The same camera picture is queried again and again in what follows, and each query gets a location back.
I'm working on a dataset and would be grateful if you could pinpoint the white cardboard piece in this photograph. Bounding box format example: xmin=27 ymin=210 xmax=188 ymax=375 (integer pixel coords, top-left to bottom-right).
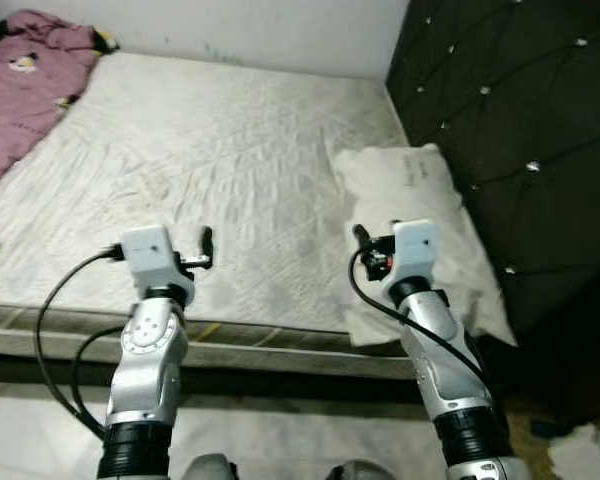
xmin=550 ymin=420 xmax=600 ymax=480

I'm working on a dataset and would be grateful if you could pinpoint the pink cartoon print blanket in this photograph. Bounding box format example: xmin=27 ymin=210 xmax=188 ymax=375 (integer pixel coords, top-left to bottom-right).
xmin=0 ymin=10 xmax=116 ymax=196

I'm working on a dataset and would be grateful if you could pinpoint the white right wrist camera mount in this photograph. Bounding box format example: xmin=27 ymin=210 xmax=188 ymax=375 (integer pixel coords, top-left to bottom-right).
xmin=385 ymin=220 xmax=441 ymax=286

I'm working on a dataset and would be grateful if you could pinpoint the long black left arm cable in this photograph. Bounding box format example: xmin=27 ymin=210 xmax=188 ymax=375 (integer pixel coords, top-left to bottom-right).
xmin=34 ymin=245 xmax=127 ymax=443

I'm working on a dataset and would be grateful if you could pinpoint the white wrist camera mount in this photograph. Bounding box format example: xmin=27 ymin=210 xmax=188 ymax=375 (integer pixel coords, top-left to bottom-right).
xmin=120 ymin=226 xmax=186 ymax=291
xmin=385 ymin=220 xmax=441 ymax=286

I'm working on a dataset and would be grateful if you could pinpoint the grey left robot leg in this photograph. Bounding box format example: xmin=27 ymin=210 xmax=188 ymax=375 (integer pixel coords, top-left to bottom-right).
xmin=180 ymin=453 xmax=239 ymax=480

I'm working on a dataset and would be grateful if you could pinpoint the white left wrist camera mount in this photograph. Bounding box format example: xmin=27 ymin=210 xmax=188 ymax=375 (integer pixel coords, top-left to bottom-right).
xmin=120 ymin=226 xmax=186 ymax=291

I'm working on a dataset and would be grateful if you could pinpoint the grey quilted mattress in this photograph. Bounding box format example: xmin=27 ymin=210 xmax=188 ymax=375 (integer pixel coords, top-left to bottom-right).
xmin=0 ymin=50 xmax=511 ymax=381

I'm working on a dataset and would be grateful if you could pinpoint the beige pillow with lettering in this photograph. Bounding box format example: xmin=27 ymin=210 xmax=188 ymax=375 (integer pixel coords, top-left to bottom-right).
xmin=330 ymin=143 xmax=516 ymax=348

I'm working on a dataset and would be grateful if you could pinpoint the short black left arm cable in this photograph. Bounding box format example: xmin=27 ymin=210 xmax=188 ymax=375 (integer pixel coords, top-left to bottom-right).
xmin=69 ymin=324 xmax=131 ymax=413

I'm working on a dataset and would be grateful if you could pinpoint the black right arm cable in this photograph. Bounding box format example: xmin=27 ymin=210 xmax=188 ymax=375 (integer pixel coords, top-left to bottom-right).
xmin=347 ymin=250 xmax=491 ymax=391

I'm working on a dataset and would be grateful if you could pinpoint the brown fuzzy floor mat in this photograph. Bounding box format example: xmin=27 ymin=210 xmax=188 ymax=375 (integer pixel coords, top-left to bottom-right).
xmin=505 ymin=400 xmax=591 ymax=456

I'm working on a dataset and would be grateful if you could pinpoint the grey right robot leg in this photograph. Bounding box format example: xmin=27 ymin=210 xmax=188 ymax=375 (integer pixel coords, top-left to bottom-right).
xmin=325 ymin=460 xmax=386 ymax=480

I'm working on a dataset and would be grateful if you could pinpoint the black tufted headboard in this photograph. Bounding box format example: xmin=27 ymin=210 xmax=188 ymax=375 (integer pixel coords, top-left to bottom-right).
xmin=385 ymin=0 xmax=600 ymax=421

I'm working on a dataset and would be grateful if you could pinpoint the grey robot leg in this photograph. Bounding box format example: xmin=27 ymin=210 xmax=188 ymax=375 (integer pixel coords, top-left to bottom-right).
xmin=325 ymin=460 xmax=386 ymax=480
xmin=180 ymin=453 xmax=239 ymax=480

